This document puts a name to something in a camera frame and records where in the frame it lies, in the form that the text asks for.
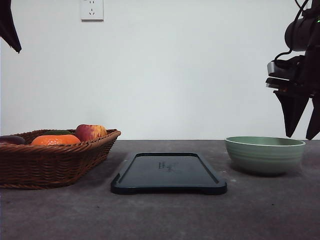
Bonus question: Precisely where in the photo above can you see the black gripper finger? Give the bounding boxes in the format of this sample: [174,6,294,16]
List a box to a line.
[0,0,22,53]

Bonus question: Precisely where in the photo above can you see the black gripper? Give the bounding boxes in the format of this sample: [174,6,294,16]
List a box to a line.
[265,45,320,141]

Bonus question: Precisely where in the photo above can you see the light green ceramic bowl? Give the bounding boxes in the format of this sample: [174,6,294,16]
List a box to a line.
[224,136,306,173]

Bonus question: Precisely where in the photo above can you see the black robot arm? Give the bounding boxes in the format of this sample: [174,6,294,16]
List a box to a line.
[265,0,320,140]

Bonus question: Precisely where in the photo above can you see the brown wicker basket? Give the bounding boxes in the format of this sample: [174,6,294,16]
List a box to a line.
[0,129,121,190]

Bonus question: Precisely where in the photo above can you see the dark purple fruit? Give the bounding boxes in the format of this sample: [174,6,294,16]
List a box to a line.
[0,135,26,145]

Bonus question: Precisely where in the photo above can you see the dark green avocado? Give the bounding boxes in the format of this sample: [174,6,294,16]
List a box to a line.
[43,130,71,135]

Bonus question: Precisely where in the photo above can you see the orange tangerine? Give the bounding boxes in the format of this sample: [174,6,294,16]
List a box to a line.
[31,135,81,145]

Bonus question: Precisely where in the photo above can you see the red yellow apple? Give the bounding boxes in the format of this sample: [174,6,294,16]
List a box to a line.
[75,124,107,141]

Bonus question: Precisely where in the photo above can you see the dark blue rectangular tray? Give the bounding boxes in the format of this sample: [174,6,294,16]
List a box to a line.
[111,152,228,195]

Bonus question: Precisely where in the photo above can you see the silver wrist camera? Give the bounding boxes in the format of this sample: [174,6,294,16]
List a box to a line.
[267,60,277,74]

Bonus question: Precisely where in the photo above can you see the white wall socket left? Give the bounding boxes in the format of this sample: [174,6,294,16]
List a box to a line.
[80,0,104,24]

